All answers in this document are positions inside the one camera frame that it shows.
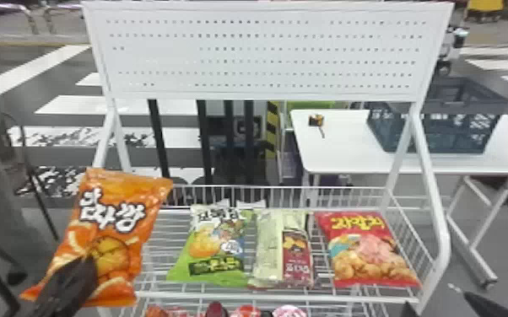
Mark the red snack packet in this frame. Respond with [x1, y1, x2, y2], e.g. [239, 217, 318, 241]
[314, 211, 422, 290]

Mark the striped post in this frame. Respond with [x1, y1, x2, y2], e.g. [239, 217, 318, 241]
[265, 101, 280, 154]

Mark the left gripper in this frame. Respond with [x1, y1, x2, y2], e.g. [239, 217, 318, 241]
[24, 255, 101, 317]

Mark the orange snack packet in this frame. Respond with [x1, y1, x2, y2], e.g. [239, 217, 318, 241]
[19, 167, 175, 309]

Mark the pale green snack packet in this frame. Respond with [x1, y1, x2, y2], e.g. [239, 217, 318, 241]
[248, 208, 316, 290]

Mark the white side table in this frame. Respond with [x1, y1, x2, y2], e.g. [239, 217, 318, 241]
[289, 108, 508, 290]

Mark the white wire rack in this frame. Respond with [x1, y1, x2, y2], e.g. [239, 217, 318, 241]
[81, 0, 456, 317]

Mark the blue crate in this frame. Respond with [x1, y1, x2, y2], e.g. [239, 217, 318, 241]
[365, 77, 508, 155]

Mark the pink noodle cup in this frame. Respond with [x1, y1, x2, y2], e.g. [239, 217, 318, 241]
[272, 304, 309, 317]

